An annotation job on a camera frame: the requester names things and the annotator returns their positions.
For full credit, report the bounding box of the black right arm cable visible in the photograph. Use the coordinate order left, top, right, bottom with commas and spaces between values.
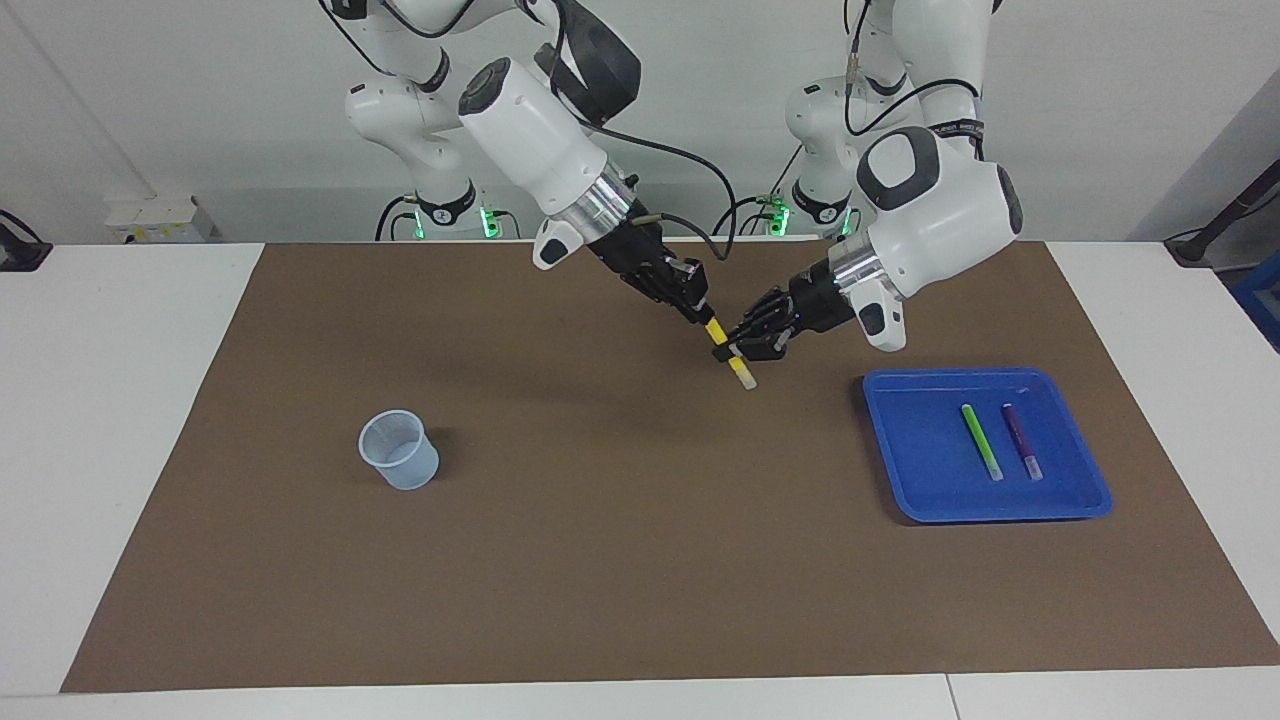
318, 0, 739, 263

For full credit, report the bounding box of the clear plastic cup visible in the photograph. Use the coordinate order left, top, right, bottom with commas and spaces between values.
358, 409, 441, 492

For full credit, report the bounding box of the blue plastic tray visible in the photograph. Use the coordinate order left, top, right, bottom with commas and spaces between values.
862, 367, 1114, 525

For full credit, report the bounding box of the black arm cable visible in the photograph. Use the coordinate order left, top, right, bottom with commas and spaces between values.
843, 0, 986, 161
318, 0, 739, 263

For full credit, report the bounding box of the black base cable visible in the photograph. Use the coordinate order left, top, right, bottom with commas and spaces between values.
712, 145, 806, 238
374, 193, 421, 243

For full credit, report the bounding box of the white wall socket box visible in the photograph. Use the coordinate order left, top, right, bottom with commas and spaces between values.
105, 195, 216, 244

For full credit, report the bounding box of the black stand pole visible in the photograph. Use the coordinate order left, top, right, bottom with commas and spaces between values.
1165, 160, 1280, 268

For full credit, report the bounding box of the black clamp mount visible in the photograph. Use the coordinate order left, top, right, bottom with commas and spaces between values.
0, 210, 53, 273

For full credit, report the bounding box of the brown table mat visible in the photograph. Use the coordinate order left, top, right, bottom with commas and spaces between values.
60, 238, 1280, 694

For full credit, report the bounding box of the yellow pen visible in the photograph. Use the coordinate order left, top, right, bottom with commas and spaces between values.
704, 316, 759, 391

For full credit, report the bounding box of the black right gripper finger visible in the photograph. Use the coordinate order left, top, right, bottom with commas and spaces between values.
648, 282, 707, 326
672, 258, 713, 319

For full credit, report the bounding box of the green pen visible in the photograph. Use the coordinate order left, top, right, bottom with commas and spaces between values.
961, 403, 1005, 483

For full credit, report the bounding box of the purple pen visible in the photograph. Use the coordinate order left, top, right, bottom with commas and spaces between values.
1002, 402, 1044, 483

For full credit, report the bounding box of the blue storage bin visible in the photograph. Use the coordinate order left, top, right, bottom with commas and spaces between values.
1232, 250, 1280, 353

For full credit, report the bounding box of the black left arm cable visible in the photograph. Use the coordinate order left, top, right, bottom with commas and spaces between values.
843, 0, 986, 161

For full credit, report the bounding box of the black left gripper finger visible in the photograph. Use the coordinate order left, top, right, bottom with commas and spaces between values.
728, 325, 793, 361
712, 286, 796, 363

